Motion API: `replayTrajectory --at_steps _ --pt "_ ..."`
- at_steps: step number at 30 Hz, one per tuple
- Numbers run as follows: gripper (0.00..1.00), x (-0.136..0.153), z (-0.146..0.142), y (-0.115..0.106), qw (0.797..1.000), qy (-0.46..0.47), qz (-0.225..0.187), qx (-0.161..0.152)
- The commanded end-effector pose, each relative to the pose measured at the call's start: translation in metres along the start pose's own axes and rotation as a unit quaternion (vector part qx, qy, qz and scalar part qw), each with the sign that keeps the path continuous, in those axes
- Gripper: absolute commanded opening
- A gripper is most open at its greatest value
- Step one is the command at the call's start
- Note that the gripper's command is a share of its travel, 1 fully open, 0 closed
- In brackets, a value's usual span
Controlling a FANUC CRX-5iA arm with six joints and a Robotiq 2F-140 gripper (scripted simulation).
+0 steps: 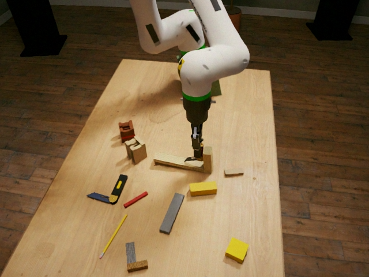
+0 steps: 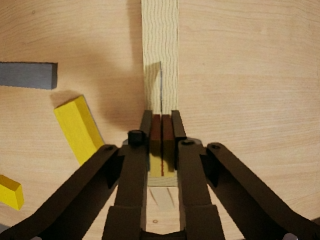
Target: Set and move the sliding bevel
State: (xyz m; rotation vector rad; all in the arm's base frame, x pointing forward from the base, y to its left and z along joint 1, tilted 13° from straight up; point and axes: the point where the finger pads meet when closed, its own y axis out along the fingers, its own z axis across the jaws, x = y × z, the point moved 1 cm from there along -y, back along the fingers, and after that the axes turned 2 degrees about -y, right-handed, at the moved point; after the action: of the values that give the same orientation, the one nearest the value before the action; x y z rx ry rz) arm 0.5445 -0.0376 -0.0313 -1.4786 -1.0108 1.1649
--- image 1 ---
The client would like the red flat bar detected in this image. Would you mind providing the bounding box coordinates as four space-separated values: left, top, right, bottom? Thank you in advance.
124 191 148 208

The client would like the black and blue sliding bevel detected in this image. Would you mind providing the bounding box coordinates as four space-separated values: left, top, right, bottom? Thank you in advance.
86 174 128 205

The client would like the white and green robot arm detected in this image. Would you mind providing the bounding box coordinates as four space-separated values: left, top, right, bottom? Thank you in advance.
129 0 250 114

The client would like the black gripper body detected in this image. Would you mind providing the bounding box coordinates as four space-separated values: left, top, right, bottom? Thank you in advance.
186 111 208 132

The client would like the try square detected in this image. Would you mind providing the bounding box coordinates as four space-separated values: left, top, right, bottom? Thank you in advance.
126 242 148 272

